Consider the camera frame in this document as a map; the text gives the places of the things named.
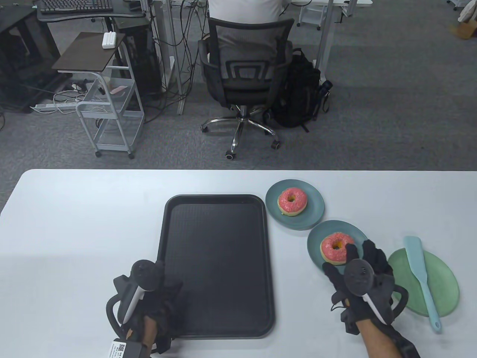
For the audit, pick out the green round plate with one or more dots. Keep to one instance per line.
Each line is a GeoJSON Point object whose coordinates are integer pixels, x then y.
{"type": "Point", "coordinates": [443, 287]}

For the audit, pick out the black backpack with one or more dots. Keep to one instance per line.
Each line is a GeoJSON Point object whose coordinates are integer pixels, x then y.
{"type": "Point", "coordinates": [298, 93]}

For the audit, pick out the black keyboard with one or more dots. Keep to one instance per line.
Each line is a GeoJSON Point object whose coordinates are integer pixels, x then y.
{"type": "Point", "coordinates": [74, 5]}

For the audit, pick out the black labelled wrist box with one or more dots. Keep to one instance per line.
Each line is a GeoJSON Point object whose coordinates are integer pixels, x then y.
{"type": "Point", "coordinates": [126, 350]}

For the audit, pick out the pink sprinkled mini donut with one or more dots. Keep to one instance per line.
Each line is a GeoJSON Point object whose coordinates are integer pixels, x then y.
{"type": "Point", "coordinates": [328, 254]}
{"type": "Point", "coordinates": [285, 206]}

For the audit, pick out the black computer tower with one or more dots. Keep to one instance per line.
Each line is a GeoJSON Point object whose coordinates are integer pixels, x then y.
{"type": "Point", "coordinates": [143, 63]}

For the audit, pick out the light blue dessert shovel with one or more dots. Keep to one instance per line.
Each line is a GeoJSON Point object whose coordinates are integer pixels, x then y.
{"type": "Point", "coordinates": [415, 257]}

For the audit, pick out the small white box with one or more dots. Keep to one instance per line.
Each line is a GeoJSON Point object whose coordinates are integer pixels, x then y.
{"type": "Point", "coordinates": [109, 40]}

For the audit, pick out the black bottle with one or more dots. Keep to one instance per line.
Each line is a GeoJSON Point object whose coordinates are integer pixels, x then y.
{"type": "Point", "coordinates": [326, 86]}

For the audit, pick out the brown side table top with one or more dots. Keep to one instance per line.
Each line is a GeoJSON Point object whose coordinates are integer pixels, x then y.
{"type": "Point", "coordinates": [85, 52]}

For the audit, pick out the person's right hand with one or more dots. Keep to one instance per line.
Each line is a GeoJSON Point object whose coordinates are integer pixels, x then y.
{"type": "Point", "coordinates": [380, 268]}

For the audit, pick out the teal round plate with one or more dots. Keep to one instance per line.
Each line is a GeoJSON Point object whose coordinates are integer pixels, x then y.
{"type": "Point", "coordinates": [316, 238]}
{"type": "Point", "coordinates": [275, 220]}

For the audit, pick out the cream cloth bag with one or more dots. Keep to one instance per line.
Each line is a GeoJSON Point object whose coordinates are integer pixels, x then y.
{"type": "Point", "coordinates": [467, 13]}

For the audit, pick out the person's left hand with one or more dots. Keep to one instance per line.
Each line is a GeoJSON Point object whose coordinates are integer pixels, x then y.
{"type": "Point", "coordinates": [166, 302]}

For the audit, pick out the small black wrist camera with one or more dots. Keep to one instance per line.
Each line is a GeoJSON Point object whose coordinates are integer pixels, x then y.
{"type": "Point", "coordinates": [348, 324]}

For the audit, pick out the cardboard box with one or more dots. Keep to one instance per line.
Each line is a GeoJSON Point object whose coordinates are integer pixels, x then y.
{"type": "Point", "coordinates": [464, 31]}

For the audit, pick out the pink flat item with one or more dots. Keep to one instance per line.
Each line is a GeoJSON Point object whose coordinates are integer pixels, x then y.
{"type": "Point", "coordinates": [118, 89]}

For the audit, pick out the black oblong wrist module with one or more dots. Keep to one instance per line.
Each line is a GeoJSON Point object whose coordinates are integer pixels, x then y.
{"type": "Point", "coordinates": [404, 345]}

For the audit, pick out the black mesh office chair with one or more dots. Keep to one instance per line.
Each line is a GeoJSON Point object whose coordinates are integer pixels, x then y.
{"type": "Point", "coordinates": [246, 85]}

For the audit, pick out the white rolling cart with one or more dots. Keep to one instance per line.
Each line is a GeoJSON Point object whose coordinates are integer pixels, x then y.
{"type": "Point", "coordinates": [111, 148]}

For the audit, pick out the small white trolley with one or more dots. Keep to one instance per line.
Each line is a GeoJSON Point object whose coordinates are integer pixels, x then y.
{"type": "Point", "coordinates": [309, 16]}

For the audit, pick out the black baking tray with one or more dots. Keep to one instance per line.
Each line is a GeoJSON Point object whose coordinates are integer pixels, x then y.
{"type": "Point", "coordinates": [216, 261]}

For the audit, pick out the black white right controller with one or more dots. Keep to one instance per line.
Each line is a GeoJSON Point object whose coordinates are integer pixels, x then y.
{"type": "Point", "coordinates": [357, 276]}

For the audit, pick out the white power strip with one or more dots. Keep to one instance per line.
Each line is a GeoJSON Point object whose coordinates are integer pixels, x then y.
{"type": "Point", "coordinates": [48, 106]}

